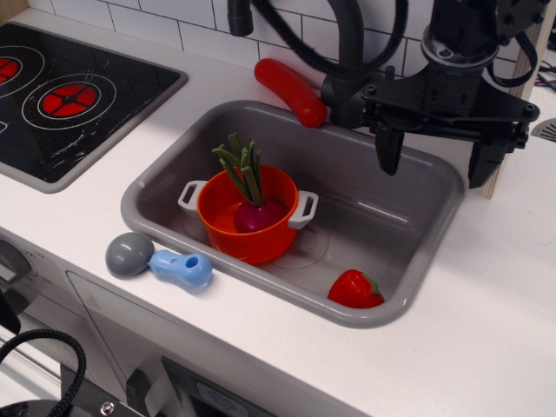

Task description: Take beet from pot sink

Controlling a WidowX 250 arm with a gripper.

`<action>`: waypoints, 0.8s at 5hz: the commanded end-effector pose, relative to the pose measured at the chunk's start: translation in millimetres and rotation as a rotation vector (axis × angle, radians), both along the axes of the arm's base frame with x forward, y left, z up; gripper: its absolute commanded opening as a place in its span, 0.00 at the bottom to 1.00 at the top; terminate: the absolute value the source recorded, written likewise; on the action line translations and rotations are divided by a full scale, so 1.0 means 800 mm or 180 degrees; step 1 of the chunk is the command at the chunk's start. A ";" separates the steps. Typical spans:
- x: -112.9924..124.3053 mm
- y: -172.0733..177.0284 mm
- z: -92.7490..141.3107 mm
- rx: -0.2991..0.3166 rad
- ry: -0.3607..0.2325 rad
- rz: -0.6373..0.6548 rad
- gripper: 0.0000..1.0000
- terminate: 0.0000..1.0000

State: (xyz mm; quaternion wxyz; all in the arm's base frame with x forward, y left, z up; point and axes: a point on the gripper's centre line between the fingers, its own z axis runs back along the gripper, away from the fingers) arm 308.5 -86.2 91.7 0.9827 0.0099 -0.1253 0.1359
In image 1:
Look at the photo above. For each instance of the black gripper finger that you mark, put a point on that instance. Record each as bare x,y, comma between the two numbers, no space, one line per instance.
485,158
388,143

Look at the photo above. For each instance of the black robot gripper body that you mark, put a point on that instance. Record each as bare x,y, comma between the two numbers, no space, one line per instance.
455,96

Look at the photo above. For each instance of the purple toy beet green leaves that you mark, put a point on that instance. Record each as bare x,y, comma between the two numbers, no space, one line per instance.
242,164

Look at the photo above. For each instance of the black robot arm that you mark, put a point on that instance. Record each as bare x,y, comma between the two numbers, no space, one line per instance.
471,26

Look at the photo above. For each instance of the grey plastic sink basin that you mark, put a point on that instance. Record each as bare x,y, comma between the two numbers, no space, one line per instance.
387,226

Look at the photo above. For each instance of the dark grey toy faucet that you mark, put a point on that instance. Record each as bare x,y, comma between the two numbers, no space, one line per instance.
344,79

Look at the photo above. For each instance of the grey round floor vent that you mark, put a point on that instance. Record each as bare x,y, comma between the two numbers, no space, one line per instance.
546,130

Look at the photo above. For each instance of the red toy sausage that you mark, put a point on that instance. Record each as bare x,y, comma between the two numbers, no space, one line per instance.
302,100

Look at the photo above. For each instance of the light wooden side panel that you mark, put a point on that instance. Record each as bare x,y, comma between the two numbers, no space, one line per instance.
538,35

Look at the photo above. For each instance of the red toy strawberry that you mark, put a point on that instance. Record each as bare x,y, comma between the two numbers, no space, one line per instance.
354,289

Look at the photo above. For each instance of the blue and grey toy ladle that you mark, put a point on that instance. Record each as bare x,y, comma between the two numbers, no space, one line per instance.
130,254

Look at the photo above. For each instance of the black toy stove top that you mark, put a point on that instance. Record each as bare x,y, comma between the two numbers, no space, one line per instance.
65,104

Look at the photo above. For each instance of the grey oven knob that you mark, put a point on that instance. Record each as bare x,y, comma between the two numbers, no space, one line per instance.
14,266

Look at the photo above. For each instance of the orange toy pot white handles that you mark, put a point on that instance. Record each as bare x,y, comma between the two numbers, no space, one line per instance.
216,200

